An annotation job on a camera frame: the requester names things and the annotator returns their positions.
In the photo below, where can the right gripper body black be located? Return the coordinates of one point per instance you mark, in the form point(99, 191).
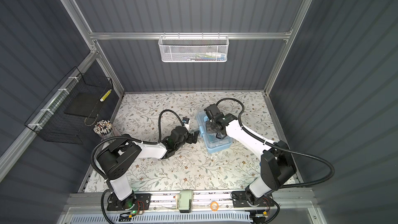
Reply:
point(210, 126)

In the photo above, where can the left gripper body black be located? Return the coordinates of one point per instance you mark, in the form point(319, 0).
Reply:
point(189, 138)

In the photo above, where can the blue plastic tool box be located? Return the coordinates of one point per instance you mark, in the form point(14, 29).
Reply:
point(212, 143)

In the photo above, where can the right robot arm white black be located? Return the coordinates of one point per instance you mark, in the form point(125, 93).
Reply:
point(276, 165)

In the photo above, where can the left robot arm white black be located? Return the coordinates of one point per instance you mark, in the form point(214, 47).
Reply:
point(115, 159)

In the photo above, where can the cup of pencils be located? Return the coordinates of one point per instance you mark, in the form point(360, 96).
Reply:
point(103, 128)

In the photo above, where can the yellow highlighter in basket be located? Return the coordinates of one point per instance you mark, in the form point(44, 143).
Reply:
point(106, 94)

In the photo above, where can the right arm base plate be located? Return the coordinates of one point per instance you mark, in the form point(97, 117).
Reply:
point(246, 199)

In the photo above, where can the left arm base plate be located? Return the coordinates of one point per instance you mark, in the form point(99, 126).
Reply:
point(134, 202)

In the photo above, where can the white mesh wall basket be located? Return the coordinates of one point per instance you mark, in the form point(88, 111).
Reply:
point(201, 50)

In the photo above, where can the white slotted cable duct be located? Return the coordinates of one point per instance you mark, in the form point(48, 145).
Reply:
point(181, 218)

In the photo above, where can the black wire wall basket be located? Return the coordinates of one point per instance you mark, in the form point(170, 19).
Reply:
point(68, 115)

